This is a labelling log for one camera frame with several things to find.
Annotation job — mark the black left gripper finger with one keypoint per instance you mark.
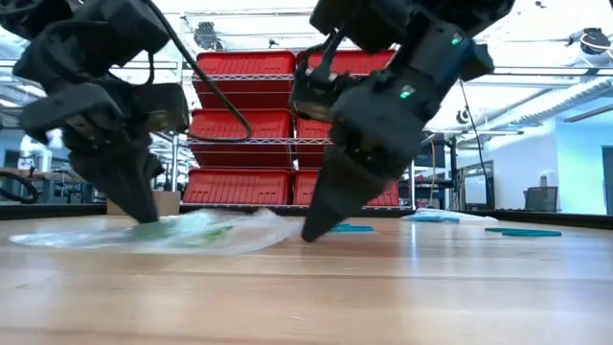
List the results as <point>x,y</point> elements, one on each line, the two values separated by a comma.
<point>124,187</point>

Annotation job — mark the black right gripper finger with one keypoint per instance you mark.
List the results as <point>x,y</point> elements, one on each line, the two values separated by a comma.
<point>340,196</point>

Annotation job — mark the clear plastic zip bag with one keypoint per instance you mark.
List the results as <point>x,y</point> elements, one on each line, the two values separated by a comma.
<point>258,235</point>
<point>474,216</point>

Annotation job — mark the blue rubber band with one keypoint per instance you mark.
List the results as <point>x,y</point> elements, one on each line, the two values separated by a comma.
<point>433,219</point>

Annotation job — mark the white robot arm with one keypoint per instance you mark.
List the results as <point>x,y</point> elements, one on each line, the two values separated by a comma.
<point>45,155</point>

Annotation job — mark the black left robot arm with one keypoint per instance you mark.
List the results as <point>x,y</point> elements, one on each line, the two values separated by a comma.
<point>96,24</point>

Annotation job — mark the teal rubber band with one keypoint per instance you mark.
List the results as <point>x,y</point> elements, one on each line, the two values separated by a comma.
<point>356,228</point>
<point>527,233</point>

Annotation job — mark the small cardboard box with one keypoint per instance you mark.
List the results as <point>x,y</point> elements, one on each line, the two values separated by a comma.
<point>170,203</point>

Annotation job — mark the wood top rolling workbench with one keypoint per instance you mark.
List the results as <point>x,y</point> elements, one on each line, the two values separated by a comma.
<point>52,176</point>

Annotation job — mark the black framed glass panel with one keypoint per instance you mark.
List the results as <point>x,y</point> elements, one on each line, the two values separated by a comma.
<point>474,187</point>

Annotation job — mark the grey mesh office chair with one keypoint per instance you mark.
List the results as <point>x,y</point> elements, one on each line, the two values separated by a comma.
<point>541,199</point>

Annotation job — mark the grey door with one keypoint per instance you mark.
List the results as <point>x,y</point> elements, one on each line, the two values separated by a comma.
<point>608,182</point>

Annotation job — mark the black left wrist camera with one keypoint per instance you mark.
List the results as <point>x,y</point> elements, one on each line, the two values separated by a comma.
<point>163,108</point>

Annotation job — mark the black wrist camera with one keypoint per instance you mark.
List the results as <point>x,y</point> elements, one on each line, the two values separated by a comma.
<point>316,100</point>
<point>163,108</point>

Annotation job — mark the black aluminium table frame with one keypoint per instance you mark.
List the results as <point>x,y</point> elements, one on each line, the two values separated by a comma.
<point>57,210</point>

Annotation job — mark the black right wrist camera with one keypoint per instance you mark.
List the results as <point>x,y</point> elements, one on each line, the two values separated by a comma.
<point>316,100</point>

